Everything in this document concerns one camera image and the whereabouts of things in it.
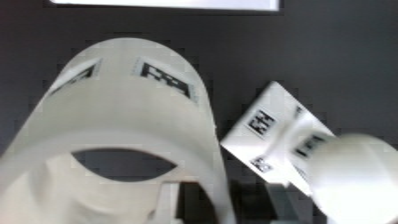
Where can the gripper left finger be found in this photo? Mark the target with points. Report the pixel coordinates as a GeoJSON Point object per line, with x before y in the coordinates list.
{"type": "Point", "coordinates": [178, 209]}

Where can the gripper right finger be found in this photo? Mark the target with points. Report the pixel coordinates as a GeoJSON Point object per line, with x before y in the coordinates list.
{"type": "Point", "coordinates": [272, 204]}

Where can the white lamp base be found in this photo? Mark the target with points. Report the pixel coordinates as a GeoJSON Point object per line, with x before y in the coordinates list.
{"type": "Point", "coordinates": [274, 138]}

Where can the white lamp shade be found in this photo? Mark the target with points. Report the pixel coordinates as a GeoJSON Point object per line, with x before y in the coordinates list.
{"type": "Point", "coordinates": [127, 103]}

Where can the white marker board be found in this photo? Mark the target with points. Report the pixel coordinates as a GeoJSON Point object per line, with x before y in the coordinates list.
{"type": "Point", "coordinates": [258, 5]}

